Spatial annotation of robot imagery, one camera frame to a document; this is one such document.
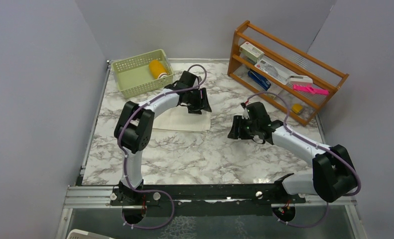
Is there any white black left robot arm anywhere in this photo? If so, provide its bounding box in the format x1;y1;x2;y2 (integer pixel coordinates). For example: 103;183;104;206
114;71;211;205

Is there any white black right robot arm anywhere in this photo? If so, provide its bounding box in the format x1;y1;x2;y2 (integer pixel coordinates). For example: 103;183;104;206
228;102;361;203

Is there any white basket at bottom edge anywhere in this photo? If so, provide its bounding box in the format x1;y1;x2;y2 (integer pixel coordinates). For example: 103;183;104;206
66;229;113;239

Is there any light green plastic basket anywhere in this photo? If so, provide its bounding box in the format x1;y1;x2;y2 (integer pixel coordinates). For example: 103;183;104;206
112;49;174;99

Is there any blue flat object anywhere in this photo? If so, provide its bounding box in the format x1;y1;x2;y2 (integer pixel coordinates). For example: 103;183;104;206
247;70;271;91

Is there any white green small box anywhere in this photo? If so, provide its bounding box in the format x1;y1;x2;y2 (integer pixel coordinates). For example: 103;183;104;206
239;41;264;63

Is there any white towel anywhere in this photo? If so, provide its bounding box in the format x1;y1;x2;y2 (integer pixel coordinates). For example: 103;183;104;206
153;107;211;133

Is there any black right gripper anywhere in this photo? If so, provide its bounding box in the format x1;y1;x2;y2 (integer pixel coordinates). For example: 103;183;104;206
228;115;259;139

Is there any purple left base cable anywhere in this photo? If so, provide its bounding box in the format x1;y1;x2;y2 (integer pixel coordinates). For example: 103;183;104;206
121;188;176;231

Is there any yellow grey sponge block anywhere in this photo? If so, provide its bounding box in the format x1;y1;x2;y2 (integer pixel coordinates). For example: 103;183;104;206
291;104;305;115

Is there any yellow brown bear towel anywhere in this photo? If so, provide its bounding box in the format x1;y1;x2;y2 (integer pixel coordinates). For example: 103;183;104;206
148;59;168;79

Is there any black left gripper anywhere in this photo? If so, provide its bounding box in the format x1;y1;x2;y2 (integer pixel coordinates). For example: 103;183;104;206
185;87;211;114

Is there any pink clip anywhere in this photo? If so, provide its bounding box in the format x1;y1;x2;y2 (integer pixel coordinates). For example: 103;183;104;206
293;85;329;96

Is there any white device on shelf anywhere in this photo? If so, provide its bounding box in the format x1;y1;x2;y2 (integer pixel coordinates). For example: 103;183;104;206
287;75;313;87

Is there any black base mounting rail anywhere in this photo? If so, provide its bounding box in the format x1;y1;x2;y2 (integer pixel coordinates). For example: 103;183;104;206
110;183;306;217

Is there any orange wooden shelf rack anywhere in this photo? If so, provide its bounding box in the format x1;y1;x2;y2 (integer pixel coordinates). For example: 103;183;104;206
227;20;349;126

